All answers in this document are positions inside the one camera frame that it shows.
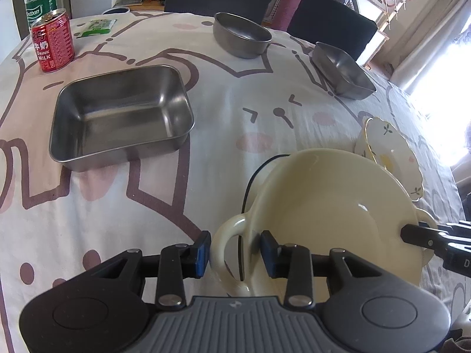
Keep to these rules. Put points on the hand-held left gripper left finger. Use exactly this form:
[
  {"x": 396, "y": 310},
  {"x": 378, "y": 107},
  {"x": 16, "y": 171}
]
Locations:
[{"x": 201, "y": 259}]

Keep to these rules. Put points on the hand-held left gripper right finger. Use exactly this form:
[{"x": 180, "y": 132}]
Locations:
[{"x": 266, "y": 259}]

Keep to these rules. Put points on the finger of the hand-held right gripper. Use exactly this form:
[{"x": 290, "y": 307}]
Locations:
[{"x": 419, "y": 237}]

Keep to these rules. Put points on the white floral bowl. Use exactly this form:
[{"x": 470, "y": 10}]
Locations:
[{"x": 393, "y": 154}]

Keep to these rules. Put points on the rectangular steel container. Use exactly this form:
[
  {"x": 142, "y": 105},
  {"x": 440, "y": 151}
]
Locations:
[{"x": 121, "y": 114}]

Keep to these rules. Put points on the square steel bowl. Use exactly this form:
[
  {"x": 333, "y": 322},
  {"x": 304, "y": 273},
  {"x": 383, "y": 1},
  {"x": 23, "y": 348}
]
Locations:
[{"x": 342, "y": 70}]

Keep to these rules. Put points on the round steel bowl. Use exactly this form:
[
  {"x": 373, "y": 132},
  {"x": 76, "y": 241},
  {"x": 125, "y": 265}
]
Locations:
[{"x": 241, "y": 36}]

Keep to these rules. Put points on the brown cloth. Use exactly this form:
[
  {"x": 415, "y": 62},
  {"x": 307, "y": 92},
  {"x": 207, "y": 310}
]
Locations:
[{"x": 458, "y": 343}]

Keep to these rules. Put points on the printed cartoon tablecloth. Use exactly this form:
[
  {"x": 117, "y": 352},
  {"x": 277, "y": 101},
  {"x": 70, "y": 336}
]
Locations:
[{"x": 110, "y": 209}]

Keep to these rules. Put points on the green snack packet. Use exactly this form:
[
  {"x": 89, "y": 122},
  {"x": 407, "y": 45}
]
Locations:
[{"x": 96, "y": 27}]

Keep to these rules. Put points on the red drink can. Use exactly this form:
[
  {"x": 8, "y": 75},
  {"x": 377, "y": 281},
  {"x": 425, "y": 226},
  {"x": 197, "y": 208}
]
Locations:
[{"x": 53, "y": 44}]

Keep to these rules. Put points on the grey trash bin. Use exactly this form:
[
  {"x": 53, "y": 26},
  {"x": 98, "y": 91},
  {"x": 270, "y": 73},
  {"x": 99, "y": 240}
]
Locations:
[{"x": 116, "y": 10}]

